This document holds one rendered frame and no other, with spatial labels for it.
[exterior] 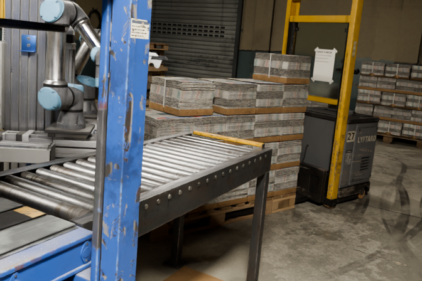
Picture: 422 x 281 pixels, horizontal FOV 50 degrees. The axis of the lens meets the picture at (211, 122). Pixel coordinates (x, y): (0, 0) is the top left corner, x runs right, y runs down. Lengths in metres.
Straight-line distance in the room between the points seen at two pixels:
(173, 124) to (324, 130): 1.73
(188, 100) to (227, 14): 7.70
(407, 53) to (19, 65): 7.73
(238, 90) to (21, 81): 1.45
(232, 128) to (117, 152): 2.28
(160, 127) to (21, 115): 0.81
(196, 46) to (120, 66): 9.95
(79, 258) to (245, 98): 2.27
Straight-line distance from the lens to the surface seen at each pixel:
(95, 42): 2.34
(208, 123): 3.09
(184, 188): 1.65
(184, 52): 11.13
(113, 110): 1.01
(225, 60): 10.55
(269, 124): 3.52
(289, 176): 3.84
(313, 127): 4.28
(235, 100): 3.22
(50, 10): 2.29
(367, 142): 4.38
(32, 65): 2.63
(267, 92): 3.44
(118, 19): 1.00
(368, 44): 9.55
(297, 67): 3.68
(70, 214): 1.39
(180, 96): 2.93
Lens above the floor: 1.29
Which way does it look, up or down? 9 degrees down
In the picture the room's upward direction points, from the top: 5 degrees clockwise
